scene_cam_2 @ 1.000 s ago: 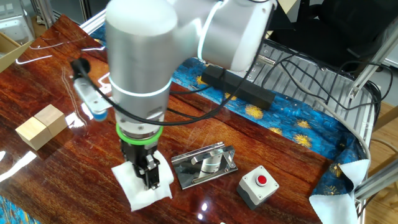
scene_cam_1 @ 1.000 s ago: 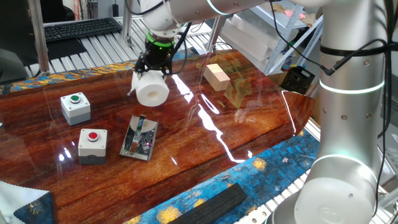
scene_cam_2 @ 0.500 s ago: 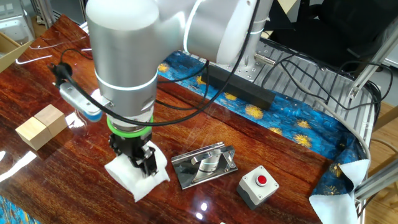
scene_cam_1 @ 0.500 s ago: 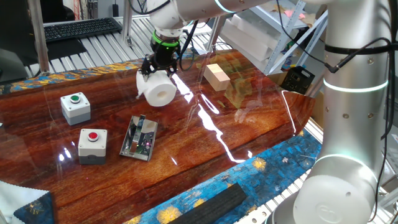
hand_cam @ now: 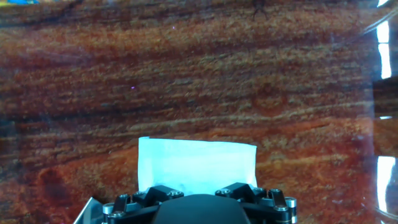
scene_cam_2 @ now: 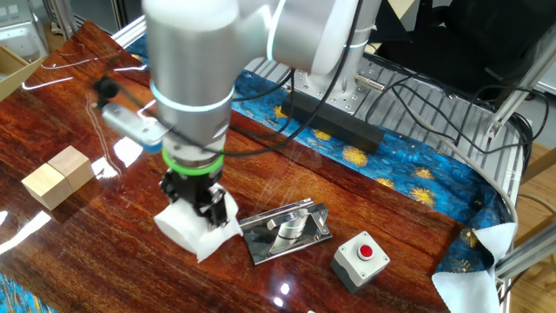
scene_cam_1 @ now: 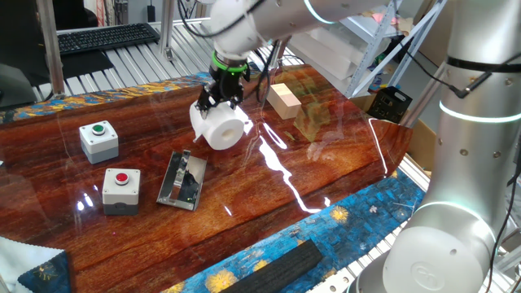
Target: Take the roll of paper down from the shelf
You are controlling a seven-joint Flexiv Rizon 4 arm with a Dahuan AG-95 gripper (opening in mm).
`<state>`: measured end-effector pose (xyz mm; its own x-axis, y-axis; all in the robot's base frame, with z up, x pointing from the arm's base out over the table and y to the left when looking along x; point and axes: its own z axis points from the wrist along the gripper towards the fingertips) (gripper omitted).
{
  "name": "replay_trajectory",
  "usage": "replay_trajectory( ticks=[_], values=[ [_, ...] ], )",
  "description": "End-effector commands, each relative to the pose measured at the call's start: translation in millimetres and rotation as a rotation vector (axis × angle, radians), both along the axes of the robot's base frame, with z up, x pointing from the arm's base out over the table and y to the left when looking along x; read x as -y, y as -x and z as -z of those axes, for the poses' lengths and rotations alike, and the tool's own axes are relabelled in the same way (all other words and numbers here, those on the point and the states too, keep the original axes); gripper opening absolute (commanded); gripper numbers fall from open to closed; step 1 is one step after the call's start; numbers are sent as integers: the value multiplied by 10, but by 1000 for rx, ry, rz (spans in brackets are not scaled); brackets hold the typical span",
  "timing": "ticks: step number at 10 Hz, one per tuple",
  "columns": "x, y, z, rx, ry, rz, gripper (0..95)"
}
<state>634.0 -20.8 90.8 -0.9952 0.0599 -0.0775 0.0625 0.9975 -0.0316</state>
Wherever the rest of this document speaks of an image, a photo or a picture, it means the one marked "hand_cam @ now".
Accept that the blue starry painted cloth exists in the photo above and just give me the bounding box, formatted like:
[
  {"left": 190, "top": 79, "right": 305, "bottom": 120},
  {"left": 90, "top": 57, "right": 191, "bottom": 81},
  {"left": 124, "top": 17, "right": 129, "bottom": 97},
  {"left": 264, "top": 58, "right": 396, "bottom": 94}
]
[{"left": 0, "top": 0, "right": 41, "bottom": 6}]

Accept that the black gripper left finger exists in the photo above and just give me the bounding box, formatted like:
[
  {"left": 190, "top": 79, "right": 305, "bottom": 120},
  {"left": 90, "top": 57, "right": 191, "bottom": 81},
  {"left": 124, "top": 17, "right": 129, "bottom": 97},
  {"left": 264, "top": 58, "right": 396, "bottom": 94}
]
[{"left": 102, "top": 185, "right": 185, "bottom": 224}]

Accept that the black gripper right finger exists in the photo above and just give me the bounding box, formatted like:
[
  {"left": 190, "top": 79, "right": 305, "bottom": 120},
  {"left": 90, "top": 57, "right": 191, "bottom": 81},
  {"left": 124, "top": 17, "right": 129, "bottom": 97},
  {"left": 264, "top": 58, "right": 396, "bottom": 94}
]
[{"left": 214, "top": 182, "right": 298, "bottom": 224}]

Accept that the wood grain table mat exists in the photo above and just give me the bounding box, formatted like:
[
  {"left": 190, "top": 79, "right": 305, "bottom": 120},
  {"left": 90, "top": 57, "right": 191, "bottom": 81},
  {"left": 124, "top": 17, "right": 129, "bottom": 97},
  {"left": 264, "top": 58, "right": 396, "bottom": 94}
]
[{"left": 0, "top": 0, "right": 398, "bottom": 224}]

